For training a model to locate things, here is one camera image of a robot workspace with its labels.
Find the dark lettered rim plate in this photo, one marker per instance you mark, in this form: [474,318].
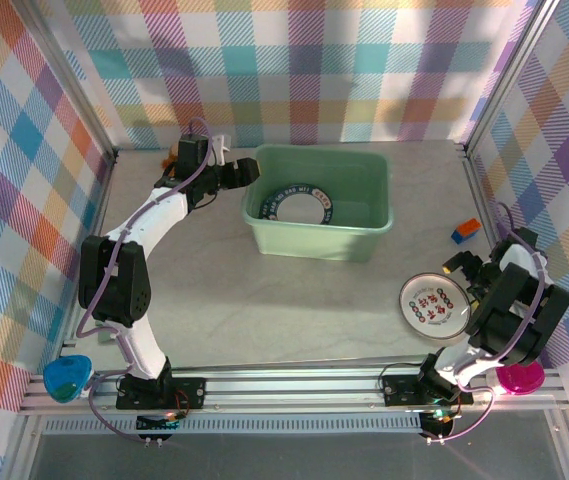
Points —
[296,212]

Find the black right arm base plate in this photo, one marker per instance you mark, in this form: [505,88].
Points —
[399,390]

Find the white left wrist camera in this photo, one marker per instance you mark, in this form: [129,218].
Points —
[221,150]

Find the pink triangular plastic device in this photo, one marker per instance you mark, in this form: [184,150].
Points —
[519,381]

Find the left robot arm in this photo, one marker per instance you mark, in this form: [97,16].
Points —
[114,285]

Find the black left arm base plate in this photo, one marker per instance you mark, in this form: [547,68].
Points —
[189,392]

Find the brown plush toy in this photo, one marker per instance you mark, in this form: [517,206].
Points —
[168,161]

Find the blue triangular plastic device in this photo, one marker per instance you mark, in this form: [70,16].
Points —
[66,375]

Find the aluminium frame post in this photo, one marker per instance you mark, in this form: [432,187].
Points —
[509,75]
[73,80]

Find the aluminium mounting rail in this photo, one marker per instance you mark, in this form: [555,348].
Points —
[289,387]

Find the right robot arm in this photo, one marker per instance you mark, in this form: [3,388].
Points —
[514,310]

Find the orange blue toy block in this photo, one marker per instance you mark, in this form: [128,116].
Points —
[465,231]

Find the black round controller board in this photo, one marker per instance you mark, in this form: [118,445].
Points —
[156,424]
[439,422]

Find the red characters white plate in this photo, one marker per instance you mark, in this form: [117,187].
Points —
[431,307]

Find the green plastic bin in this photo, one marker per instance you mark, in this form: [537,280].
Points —
[314,247]

